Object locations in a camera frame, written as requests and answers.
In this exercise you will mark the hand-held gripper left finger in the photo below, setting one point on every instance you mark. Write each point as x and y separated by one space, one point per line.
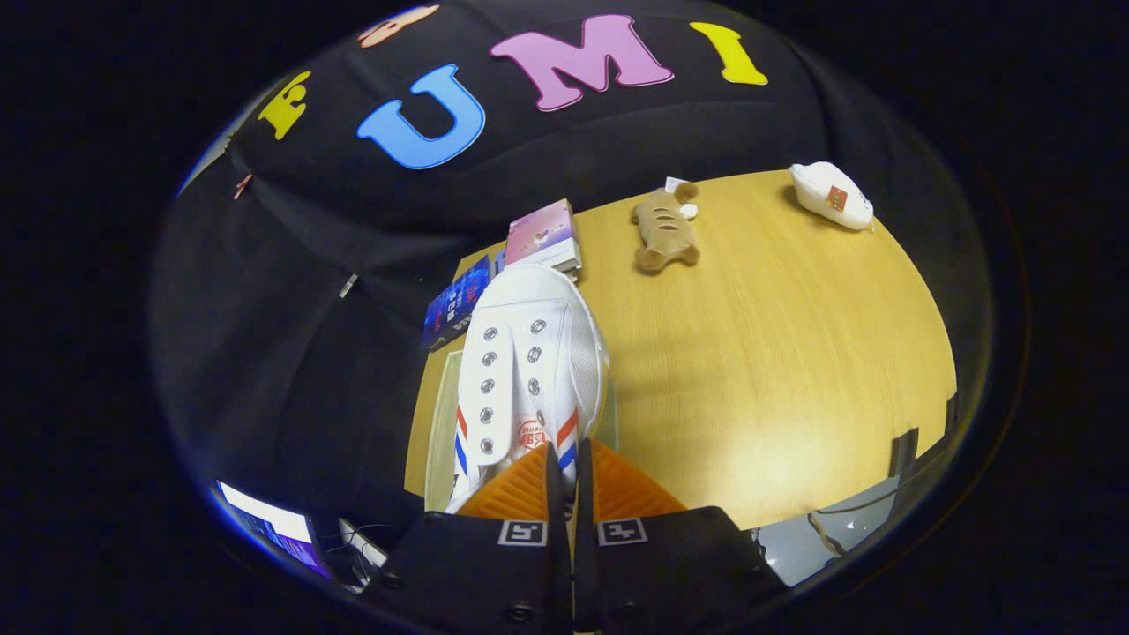
557 503

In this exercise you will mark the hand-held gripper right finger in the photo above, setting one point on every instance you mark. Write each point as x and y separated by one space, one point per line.
583 503

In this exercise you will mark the pale green fabric storage box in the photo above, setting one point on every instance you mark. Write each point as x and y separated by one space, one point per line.
441 423

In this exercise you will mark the white canvas shoe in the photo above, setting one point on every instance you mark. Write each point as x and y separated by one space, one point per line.
529 353

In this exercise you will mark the white rectangular device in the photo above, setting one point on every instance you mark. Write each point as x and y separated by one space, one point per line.
362 540

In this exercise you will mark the dark blue book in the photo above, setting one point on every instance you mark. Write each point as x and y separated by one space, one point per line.
454 304

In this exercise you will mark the pale blue book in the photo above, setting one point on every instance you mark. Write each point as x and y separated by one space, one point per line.
500 262

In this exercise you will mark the pink cover book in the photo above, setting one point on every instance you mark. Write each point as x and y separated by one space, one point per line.
540 234

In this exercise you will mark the black backdrop cloth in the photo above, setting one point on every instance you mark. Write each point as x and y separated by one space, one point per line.
309 370

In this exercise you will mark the brown plush toy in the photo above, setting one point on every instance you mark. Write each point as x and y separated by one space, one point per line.
663 231

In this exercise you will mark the computer monitor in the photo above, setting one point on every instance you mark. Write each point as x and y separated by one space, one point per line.
265 520

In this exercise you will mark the small silver clip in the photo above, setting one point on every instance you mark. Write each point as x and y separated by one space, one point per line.
348 285

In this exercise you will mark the white pouch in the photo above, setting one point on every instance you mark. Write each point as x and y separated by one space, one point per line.
825 194

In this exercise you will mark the small red clip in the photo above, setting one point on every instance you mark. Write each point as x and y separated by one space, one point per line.
242 186

